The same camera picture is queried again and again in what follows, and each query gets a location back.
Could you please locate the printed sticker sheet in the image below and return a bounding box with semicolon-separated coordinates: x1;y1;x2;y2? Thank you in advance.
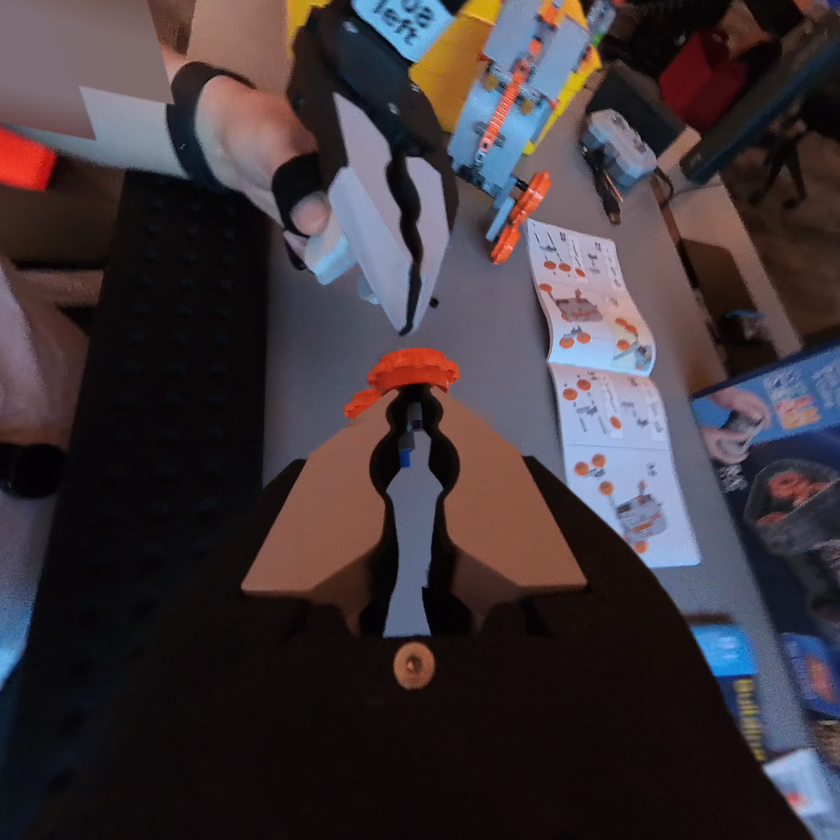
764;748;840;840

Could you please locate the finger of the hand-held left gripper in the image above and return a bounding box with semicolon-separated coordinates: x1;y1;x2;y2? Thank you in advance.
402;154;460;311
327;91;426;338

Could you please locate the blue robot kit box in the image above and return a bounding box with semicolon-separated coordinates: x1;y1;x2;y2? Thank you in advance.
690;341;840;723

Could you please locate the yellow plastic bin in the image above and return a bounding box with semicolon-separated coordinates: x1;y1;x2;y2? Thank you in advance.
289;0;601;155

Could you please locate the grey beam with orange gears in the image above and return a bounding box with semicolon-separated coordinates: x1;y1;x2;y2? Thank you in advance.
344;348;460;470

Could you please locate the black cable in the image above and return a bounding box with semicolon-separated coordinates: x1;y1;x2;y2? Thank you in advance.
591;164;624;225

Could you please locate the person's left hand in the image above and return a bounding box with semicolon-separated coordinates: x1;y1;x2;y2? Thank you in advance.
196;79;333;238

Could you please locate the black perforated panel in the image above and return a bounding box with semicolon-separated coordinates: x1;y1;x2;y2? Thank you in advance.
0;174;273;840

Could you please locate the blue instruction booklet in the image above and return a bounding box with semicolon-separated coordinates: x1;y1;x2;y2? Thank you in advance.
689;617;769;762

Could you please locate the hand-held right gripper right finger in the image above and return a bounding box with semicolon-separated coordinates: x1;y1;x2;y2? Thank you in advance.
427;387;588;636

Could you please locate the red bag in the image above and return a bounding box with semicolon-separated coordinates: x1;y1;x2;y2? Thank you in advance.
659;29;749;129

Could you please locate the large orange reflective cone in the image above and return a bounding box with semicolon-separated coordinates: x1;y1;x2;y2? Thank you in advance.
0;128;56;191

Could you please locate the black box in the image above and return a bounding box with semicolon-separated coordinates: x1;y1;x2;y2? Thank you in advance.
584;62;664;132

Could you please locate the grey desk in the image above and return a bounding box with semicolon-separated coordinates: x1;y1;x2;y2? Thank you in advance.
262;85;818;762

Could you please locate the open white instruction manual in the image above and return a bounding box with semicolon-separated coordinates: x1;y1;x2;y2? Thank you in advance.
525;218;702;568

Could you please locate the grey remote controller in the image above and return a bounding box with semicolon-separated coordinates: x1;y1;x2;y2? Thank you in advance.
581;110;657;191

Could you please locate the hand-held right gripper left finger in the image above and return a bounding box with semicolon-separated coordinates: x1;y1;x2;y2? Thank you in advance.
240;392;404;636

